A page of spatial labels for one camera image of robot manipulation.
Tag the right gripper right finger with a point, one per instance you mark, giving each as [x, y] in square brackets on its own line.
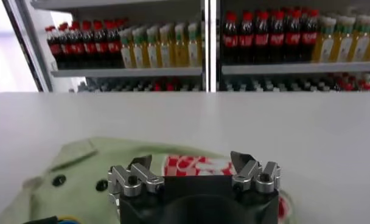
[249, 173]

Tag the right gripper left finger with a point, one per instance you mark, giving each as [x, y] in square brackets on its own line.
[142, 178]

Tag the light green t-shirt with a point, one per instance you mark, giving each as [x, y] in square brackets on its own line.
[81, 194]

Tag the red cap cola bottle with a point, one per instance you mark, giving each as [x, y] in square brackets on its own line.
[366, 86]
[230, 40]
[157, 87]
[55, 48]
[101, 47]
[114, 47]
[348, 87]
[262, 39]
[246, 39]
[65, 50]
[77, 48]
[309, 38]
[89, 48]
[277, 39]
[170, 87]
[293, 39]

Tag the grey metal shelving unit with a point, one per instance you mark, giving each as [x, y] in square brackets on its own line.
[294, 68]
[127, 72]

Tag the black slanted pole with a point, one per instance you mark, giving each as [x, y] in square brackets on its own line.
[28, 51]

